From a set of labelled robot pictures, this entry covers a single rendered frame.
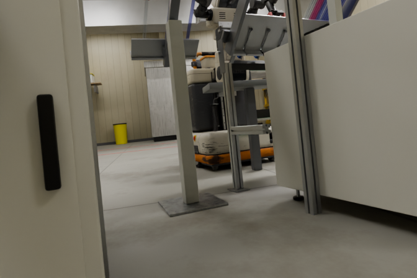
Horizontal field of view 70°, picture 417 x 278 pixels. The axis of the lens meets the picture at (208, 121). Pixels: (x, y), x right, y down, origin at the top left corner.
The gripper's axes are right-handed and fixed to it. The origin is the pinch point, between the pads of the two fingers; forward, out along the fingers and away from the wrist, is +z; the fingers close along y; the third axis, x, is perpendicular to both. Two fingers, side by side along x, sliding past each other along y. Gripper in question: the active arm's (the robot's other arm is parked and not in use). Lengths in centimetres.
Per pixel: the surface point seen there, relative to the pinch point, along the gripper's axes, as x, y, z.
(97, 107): 593, -17, -577
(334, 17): -24, 47, 59
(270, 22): 5, 62, 7
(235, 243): 25, 10, 102
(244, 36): 12, 48, 8
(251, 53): 20, 54, 11
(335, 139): 5, 47, 85
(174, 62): 16.5, 8.8, 25.4
